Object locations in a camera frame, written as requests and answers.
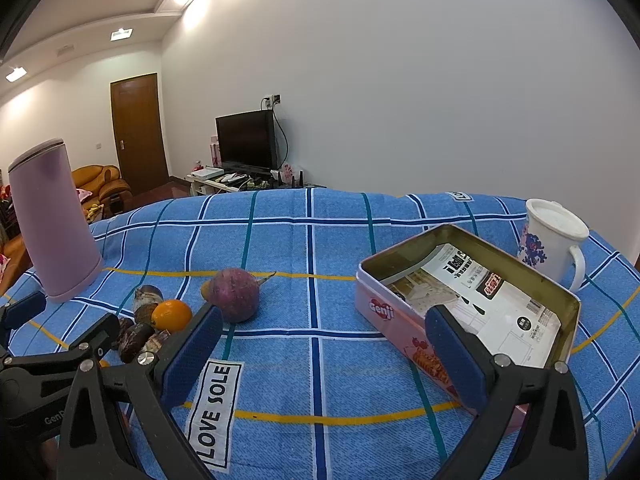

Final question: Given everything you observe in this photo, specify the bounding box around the pink metal tin box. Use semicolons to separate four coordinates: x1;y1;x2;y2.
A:
356;224;580;412

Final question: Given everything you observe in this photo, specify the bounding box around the black television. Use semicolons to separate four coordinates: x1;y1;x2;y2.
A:
216;110;278;170

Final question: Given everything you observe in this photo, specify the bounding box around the white tv stand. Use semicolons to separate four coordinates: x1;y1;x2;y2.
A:
186;166;306;196

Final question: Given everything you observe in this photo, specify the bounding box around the brown wooden door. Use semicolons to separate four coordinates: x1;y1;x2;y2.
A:
111;73;169;195

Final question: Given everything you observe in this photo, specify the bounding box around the dark brown water chestnut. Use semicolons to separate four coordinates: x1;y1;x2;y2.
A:
117;323;155;364

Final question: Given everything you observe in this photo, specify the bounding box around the printed paper in tin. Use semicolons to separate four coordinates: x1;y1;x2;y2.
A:
383;243;561;368

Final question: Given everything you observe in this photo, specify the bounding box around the cut sugarcane piece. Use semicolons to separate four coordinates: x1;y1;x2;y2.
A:
142;330;171;353

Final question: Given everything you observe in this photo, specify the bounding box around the purple round radish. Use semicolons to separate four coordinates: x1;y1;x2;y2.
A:
201;268;276;323

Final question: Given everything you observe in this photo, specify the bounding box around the blue plaid tablecloth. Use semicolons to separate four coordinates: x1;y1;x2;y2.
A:
0;186;640;480

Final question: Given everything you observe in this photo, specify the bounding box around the orange tangerine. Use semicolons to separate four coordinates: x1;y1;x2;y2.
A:
151;299;192;334

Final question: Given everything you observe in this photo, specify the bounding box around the white floral mug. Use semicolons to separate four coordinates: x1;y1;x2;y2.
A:
518;198;590;292

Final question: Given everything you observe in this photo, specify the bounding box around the orange leather sofa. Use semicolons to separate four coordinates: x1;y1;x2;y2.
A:
72;165;132;223

